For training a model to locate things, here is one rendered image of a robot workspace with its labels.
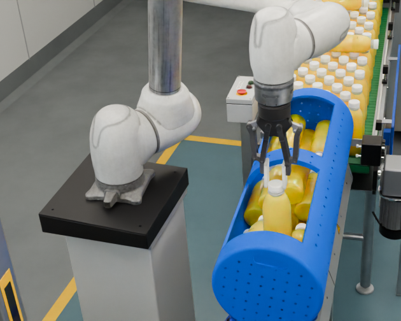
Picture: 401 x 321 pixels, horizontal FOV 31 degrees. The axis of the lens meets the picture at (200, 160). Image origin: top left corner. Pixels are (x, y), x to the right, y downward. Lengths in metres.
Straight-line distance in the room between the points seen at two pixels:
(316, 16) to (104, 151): 0.83
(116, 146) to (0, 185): 2.44
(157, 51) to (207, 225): 1.89
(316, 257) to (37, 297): 2.06
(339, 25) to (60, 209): 1.05
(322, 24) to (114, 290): 1.19
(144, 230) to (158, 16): 0.62
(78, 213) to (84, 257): 0.20
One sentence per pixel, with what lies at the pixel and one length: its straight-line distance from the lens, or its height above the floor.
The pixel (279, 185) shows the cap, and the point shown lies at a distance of 1.79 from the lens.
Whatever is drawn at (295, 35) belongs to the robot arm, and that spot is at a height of 1.73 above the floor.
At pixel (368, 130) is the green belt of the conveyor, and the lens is 2.92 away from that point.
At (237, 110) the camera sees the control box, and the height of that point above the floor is 1.05.
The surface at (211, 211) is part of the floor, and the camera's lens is 4.02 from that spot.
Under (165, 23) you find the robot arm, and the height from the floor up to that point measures 1.59.
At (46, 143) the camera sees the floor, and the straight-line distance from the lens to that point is 4.89.
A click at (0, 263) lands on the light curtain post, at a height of 1.62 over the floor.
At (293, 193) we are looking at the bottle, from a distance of 2.08.
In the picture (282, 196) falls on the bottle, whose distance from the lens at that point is 1.80.
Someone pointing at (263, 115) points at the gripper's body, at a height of 1.55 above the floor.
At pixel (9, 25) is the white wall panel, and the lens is 5.61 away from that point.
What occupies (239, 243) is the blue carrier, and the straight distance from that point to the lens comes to 1.81.
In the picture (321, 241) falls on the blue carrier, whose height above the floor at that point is 1.17.
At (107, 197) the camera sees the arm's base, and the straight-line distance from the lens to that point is 2.24.
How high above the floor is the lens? 2.34
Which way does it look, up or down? 32 degrees down
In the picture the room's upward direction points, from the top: 5 degrees counter-clockwise
